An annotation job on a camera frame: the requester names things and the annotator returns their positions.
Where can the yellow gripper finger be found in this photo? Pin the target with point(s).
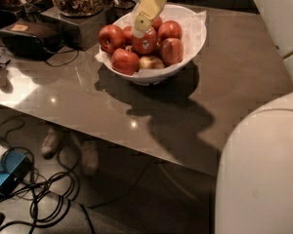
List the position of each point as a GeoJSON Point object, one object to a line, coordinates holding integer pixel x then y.
{"type": "Point", "coordinates": [144, 15]}

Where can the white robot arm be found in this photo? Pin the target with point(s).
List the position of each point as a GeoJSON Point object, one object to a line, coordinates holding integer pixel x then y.
{"type": "Point", "coordinates": [254, 187]}

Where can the red apple top back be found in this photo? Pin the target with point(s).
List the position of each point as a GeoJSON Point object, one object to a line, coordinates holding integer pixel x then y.
{"type": "Point", "coordinates": [156, 23]}

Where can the red apple right back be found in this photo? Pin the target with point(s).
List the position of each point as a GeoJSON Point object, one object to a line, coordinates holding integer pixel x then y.
{"type": "Point", "coordinates": [169, 29]}

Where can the small red apple behind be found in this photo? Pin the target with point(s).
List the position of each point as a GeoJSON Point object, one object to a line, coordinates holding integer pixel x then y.
{"type": "Point", "coordinates": [128, 34]}

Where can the white bowl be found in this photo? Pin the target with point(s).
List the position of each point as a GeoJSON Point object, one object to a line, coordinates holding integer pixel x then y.
{"type": "Point", "coordinates": [172, 70]}

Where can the red apple right front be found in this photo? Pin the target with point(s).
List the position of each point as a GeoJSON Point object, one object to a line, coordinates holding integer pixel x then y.
{"type": "Point", "coordinates": [171, 51]}

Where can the red apple far left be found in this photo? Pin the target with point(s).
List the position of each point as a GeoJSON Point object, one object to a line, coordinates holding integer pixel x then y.
{"type": "Point", "coordinates": [111, 37]}

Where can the yellowish apple front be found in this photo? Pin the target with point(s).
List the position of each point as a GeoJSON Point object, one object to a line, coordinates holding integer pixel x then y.
{"type": "Point", "coordinates": [151, 62]}

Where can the red apple front left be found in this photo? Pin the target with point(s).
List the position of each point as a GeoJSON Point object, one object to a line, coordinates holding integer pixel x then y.
{"type": "Point", "coordinates": [125, 62]}

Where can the black cup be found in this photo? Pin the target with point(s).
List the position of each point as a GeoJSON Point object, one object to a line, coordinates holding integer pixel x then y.
{"type": "Point", "coordinates": [124, 7]}

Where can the dark grey box stand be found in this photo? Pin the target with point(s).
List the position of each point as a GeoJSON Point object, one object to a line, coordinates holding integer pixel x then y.
{"type": "Point", "coordinates": [80, 33]}

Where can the black device with label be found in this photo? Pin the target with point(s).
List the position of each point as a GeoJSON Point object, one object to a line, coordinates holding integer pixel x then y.
{"type": "Point", "coordinates": [32, 40]}

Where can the right white shoe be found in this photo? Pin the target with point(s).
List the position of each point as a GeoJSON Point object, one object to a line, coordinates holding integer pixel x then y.
{"type": "Point", "coordinates": [90, 157]}

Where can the white shoe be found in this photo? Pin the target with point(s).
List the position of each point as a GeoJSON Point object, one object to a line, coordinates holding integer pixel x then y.
{"type": "Point", "coordinates": [51, 143]}
{"type": "Point", "coordinates": [90, 157]}

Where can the left white shoe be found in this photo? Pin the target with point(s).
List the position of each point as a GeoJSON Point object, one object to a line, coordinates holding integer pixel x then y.
{"type": "Point", "coordinates": [51, 143]}

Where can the blue box on floor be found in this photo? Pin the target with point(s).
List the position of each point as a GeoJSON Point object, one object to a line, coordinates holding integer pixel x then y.
{"type": "Point", "coordinates": [14, 166]}

